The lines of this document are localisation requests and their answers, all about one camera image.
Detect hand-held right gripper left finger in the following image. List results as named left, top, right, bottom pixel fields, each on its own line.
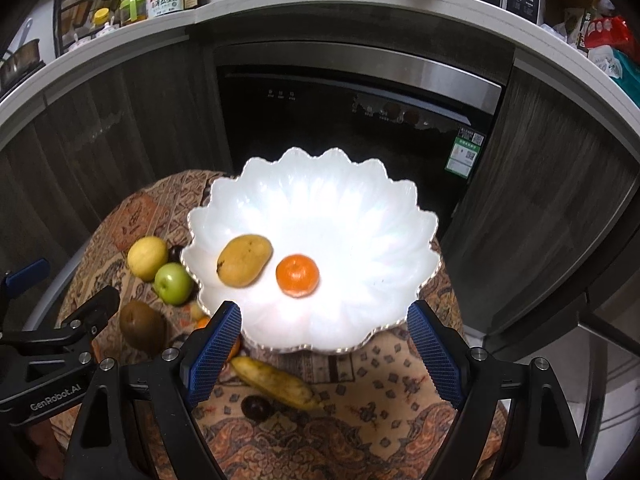
left=64, top=301, right=243, bottom=480

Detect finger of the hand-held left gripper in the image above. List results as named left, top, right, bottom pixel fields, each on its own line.
left=0, top=258, right=51, bottom=306
left=62, top=285, right=122, bottom=335

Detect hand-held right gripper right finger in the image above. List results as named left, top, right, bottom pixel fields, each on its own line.
left=407, top=300, right=586, bottom=480

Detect small orange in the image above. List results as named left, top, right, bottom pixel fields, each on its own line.
left=194, top=315, right=243, bottom=361

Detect brown kiwi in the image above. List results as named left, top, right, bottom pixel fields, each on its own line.
left=119, top=300, right=167, bottom=353

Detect yellow banana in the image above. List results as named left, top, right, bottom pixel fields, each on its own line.
left=230, top=356, right=326, bottom=412

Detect yellow lemon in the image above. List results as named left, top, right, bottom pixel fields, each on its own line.
left=126, top=236, right=169, bottom=282

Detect green apple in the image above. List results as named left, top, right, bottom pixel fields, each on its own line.
left=153, top=262, right=195, bottom=306

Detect white scalloped bowl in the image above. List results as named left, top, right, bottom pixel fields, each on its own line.
left=180, top=147, right=442, bottom=356

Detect patterned tablecloth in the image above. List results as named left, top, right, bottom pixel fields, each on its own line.
left=55, top=169, right=511, bottom=480

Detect yellow mango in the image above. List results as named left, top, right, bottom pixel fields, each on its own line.
left=216, top=234, right=274, bottom=288

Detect orange tangerine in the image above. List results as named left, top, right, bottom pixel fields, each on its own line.
left=276, top=254, right=320, bottom=298

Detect dark wood cabinet door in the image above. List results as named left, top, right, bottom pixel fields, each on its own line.
left=440, top=67, right=640, bottom=356
left=42, top=27, right=223, bottom=261

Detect green white sticker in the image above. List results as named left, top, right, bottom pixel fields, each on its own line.
left=446, top=129, right=486, bottom=181

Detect metal pot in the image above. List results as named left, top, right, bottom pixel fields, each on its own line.
left=0, top=37, right=43, bottom=88

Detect black steel dishwasher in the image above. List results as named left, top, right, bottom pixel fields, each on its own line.
left=210, top=42, right=516, bottom=281

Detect green lid jar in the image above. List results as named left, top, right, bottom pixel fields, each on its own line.
left=120, top=0, right=148, bottom=26

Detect green white plastic bag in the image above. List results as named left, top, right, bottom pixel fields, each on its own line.
left=587, top=45, right=640, bottom=81

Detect red plastic bag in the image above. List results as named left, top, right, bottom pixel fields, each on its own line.
left=582, top=15, right=636, bottom=53

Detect black wire spice rack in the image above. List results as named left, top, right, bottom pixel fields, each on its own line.
left=52, top=0, right=151, bottom=56

